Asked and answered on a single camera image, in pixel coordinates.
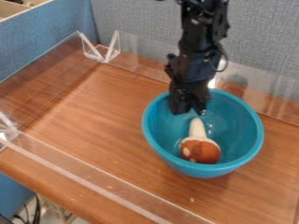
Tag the clear acrylic front barrier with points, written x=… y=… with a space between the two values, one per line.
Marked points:
x=91 y=192

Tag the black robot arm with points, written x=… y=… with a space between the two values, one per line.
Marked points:
x=204 y=26

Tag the brown and white toy mushroom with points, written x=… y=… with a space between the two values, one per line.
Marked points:
x=196 y=147

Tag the clear acrylic barrier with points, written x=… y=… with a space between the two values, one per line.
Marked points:
x=143 y=55
x=91 y=192

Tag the clear acrylic corner bracket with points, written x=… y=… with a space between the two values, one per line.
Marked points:
x=101 y=53

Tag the blue plastic bowl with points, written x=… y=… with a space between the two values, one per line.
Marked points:
x=232 y=125

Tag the clear acrylic back barrier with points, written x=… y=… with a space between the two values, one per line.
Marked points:
x=143 y=55

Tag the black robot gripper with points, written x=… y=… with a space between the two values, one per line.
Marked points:
x=189 y=71

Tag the blue partition panel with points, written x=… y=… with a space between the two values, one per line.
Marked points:
x=28 y=35

